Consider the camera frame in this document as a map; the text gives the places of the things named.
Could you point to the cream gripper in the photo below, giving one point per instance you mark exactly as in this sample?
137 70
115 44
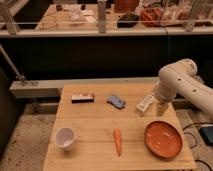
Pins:
161 108

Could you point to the white plastic bottle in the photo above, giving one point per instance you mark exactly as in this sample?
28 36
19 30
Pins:
144 105

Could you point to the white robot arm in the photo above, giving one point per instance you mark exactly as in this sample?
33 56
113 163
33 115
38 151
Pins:
179 78

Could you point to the white ceramic bowl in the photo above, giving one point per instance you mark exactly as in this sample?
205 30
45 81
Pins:
64 138

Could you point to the orange plate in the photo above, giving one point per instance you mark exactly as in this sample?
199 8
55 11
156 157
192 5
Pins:
163 139

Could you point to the blue crumpled cloth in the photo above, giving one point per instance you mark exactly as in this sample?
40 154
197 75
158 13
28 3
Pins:
116 101

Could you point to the dark box on floor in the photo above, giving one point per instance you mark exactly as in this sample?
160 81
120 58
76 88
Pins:
207 135

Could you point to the orange carrot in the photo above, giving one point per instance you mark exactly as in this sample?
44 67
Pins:
117 140

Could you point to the red basket on shelf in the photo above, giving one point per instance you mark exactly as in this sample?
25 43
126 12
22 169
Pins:
150 16

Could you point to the black bag on shelf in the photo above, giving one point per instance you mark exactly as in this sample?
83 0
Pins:
127 21

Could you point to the grey metal rail beam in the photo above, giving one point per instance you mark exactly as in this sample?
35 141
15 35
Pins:
53 88

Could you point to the white shelf post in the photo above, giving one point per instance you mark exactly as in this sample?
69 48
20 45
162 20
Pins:
102 16

